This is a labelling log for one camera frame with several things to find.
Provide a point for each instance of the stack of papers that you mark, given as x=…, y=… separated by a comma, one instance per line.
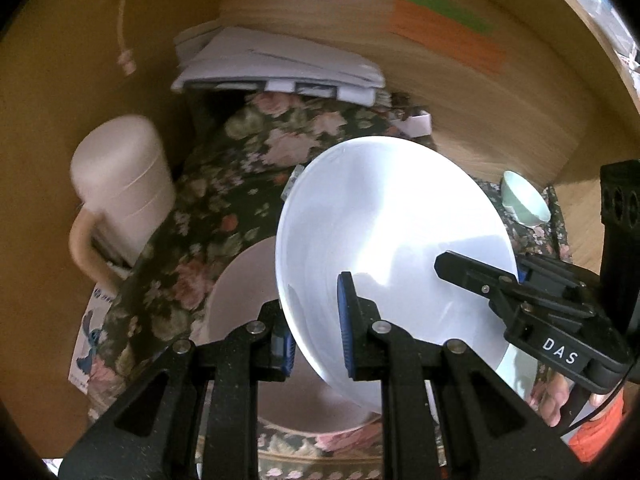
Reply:
x=239, y=58

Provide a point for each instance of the mint green bowl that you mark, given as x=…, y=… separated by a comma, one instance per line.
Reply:
x=522, y=201

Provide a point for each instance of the floral tablecloth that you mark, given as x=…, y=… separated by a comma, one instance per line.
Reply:
x=229, y=199

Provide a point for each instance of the cream mug with handle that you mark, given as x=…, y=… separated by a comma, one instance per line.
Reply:
x=121, y=174

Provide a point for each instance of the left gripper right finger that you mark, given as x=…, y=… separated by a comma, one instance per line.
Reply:
x=445, y=413

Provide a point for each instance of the white-blue bowl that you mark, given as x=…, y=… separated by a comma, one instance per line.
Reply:
x=383, y=209

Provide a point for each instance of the orange sleeve forearm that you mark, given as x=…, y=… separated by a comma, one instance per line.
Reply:
x=591, y=438

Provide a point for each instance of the large pink bowl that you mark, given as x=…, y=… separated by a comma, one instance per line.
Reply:
x=302, y=401

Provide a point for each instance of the green sticky note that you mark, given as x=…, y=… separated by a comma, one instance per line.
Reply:
x=458, y=13

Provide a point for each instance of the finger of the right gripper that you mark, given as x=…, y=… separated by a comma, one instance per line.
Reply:
x=559, y=279
x=495, y=285

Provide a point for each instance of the orange sticky note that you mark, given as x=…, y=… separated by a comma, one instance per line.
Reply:
x=446, y=37

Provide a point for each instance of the person's right hand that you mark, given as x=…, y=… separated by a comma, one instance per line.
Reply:
x=555, y=394

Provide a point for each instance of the Stitch cartoon card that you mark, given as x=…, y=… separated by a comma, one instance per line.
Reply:
x=86, y=366

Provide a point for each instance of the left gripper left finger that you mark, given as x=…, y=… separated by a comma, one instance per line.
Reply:
x=191, y=415

